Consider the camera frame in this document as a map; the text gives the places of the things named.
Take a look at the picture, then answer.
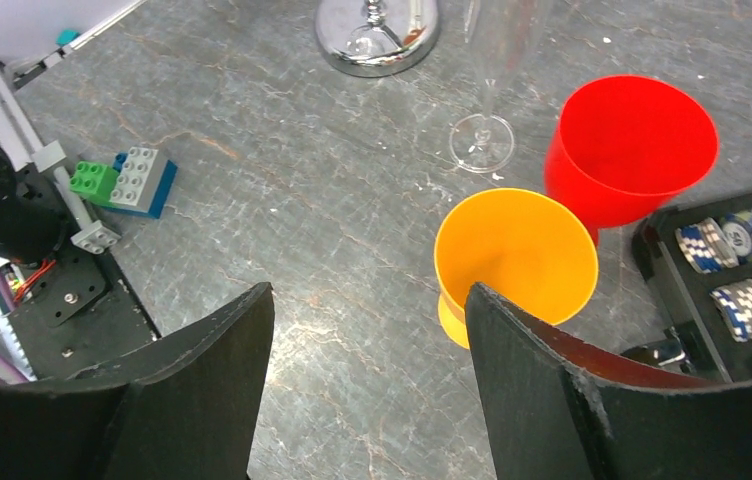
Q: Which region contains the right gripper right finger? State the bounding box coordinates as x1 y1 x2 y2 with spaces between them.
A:
465 283 752 479

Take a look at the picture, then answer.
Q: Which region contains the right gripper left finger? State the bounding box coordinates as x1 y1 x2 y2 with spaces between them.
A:
0 282 275 479

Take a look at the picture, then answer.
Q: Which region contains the yellow plastic wine glass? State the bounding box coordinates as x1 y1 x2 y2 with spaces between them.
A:
433 188 599 348

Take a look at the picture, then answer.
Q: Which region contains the red plastic wine glass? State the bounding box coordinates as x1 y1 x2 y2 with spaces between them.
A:
543 74 720 242

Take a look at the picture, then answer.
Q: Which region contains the clear flute glass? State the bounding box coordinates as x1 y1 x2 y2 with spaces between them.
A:
449 0 553 174

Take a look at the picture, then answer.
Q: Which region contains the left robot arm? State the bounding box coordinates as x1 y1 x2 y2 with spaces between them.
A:
0 146 70 265

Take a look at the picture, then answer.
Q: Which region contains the chrome wine glass rack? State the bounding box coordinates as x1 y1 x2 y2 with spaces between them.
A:
314 0 441 78

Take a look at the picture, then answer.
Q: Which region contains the black poker chip case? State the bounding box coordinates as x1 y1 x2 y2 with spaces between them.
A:
631 190 752 381

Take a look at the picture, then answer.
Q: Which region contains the coloured toy brick block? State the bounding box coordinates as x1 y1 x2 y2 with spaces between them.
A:
70 146 178 219

